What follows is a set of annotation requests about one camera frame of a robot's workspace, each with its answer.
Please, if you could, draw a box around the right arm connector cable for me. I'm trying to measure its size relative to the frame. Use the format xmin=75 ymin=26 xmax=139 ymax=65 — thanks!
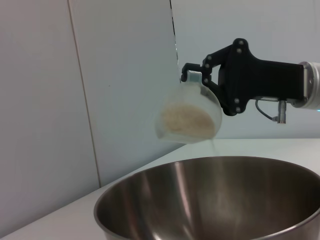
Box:
xmin=254 ymin=98 xmax=289 ymax=125

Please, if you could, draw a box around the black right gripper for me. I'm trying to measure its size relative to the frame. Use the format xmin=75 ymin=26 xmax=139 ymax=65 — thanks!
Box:
xmin=179 ymin=38 xmax=308 ymax=117

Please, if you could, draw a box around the stainless steel mixing bowl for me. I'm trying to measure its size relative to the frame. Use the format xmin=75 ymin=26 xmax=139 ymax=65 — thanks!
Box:
xmin=93 ymin=156 xmax=320 ymax=240

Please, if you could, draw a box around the clear plastic measuring cup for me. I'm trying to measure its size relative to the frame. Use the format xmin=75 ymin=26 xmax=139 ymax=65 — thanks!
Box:
xmin=153 ymin=70 xmax=223 ymax=145

